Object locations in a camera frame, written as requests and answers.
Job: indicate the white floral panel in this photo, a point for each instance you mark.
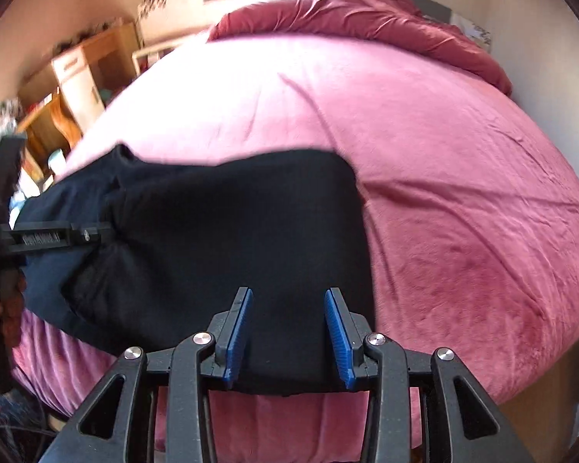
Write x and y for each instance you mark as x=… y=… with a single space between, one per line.
x=173 y=17
x=473 y=31

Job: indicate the dark patterned cloth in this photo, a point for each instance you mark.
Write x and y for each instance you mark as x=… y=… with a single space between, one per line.
x=14 y=424

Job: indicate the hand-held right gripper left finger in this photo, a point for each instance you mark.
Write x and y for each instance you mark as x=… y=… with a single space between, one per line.
x=236 y=340

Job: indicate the dark red duvet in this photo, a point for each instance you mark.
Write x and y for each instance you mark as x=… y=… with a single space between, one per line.
x=366 y=14

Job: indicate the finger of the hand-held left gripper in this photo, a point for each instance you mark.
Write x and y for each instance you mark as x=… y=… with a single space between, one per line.
x=91 y=234

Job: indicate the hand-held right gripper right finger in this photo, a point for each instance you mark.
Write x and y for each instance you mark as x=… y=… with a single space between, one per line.
x=340 y=340

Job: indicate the white and teal cup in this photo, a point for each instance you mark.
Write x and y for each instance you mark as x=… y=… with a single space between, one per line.
x=58 y=161

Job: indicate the bed with pink sheet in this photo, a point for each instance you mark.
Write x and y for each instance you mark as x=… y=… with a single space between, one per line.
x=463 y=202

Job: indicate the white nightstand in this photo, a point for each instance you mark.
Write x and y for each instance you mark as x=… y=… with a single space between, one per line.
x=149 y=58

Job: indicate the black embroidered pants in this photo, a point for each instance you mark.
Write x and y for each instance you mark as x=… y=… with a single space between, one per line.
x=222 y=231

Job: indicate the clear plastic bags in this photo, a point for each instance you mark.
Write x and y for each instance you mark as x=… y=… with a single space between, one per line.
x=8 y=111

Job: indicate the person's left hand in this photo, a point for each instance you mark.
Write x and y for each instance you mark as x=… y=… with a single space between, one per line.
x=14 y=308

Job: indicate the wooden desk with white cabinet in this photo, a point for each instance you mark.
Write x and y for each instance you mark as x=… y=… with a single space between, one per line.
x=111 y=48

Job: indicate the low wooden table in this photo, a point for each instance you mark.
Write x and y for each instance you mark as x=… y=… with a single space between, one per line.
x=58 y=115

